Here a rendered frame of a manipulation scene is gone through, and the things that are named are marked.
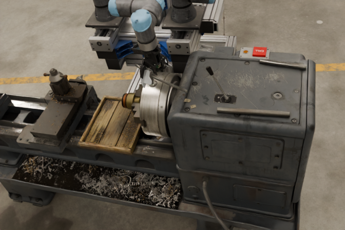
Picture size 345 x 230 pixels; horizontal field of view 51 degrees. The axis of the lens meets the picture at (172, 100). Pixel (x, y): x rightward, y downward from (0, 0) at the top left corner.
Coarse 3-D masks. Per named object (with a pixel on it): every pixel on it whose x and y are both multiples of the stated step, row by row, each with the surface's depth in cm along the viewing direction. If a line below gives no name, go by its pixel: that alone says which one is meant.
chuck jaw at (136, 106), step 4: (132, 104) 179; (136, 104) 178; (132, 108) 178; (136, 108) 176; (136, 112) 173; (136, 116) 171; (136, 120) 172; (140, 120) 171; (144, 120) 168; (144, 124) 170
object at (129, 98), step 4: (124, 96) 182; (128, 96) 181; (132, 96) 180; (136, 96) 182; (124, 100) 181; (128, 100) 180; (132, 100) 179; (136, 100) 180; (124, 104) 182; (128, 104) 180; (128, 108) 183
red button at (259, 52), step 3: (255, 48) 170; (258, 48) 170; (261, 48) 170; (264, 48) 169; (255, 51) 169; (258, 51) 168; (261, 51) 168; (264, 51) 168; (255, 54) 167; (258, 54) 167; (261, 54) 167; (264, 54) 166
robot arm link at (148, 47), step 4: (156, 40) 141; (140, 44) 140; (144, 44) 139; (148, 44) 139; (152, 44) 140; (156, 44) 142; (140, 48) 142; (144, 48) 140; (148, 48) 140; (152, 48) 141
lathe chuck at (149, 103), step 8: (152, 72) 176; (160, 72) 176; (144, 88) 167; (152, 88) 166; (160, 88) 165; (144, 96) 166; (152, 96) 165; (144, 104) 165; (152, 104) 164; (144, 112) 166; (152, 112) 165; (152, 120) 166; (144, 128) 171; (152, 128) 169; (160, 136) 176
